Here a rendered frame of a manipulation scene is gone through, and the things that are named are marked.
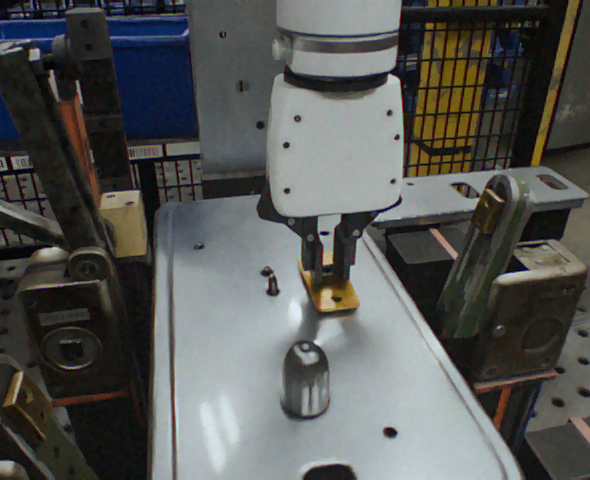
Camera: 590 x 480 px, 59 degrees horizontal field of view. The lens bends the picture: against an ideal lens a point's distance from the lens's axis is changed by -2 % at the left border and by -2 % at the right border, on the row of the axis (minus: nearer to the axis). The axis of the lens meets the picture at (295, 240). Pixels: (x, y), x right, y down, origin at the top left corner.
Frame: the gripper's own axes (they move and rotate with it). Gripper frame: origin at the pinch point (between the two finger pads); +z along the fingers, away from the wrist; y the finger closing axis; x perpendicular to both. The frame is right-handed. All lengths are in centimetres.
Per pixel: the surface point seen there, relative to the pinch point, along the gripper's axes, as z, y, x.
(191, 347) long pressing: 3.3, -12.2, -5.7
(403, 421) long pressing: 3.3, 0.9, -15.7
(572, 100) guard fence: 56, 201, 212
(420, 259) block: 5.2, 11.4, 4.9
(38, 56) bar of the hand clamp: -17.5, -19.5, -0.6
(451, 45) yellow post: -6, 40, 58
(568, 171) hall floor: 102, 214, 215
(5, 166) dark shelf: 2.2, -34.4, 32.5
